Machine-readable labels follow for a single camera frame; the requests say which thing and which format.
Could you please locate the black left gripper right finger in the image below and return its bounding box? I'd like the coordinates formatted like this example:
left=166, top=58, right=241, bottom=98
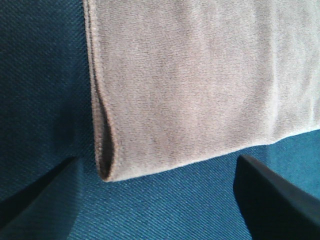
left=233, top=155, right=320, bottom=240

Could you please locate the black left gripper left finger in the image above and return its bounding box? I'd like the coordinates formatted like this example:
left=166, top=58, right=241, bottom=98
left=0, top=157, right=78, bottom=240

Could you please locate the brown towel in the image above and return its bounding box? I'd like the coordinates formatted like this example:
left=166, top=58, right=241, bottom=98
left=83, top=0, right=320, bottom=182

